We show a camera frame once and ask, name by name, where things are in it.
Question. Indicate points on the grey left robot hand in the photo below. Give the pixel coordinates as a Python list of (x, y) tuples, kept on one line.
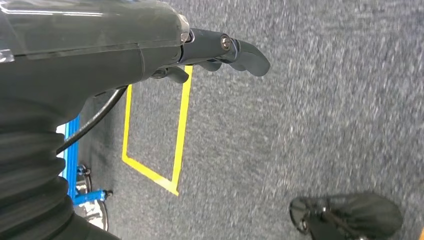
[(82, 63)]

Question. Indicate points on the blue wheeled metal rack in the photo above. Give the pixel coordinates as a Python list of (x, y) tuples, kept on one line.
[(72, 159)]

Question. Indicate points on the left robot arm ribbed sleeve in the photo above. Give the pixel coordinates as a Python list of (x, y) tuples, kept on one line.
[(30, 185)]

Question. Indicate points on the black robot foot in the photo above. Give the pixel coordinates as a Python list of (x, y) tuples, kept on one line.
[(364, 212)]

